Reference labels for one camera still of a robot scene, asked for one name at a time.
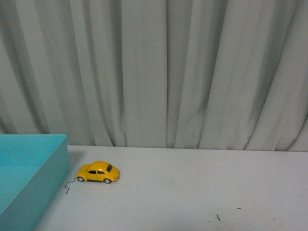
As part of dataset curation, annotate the yellow beetle toy car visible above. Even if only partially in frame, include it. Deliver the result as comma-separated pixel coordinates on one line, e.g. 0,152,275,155
76,161,120,184

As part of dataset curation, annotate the grey-white pleated curtain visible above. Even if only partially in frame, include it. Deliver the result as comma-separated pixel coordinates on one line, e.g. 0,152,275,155
0,0,308,152

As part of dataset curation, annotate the turquoise plastic storage box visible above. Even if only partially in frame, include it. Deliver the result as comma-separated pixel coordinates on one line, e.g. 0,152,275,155
0,134,70,231

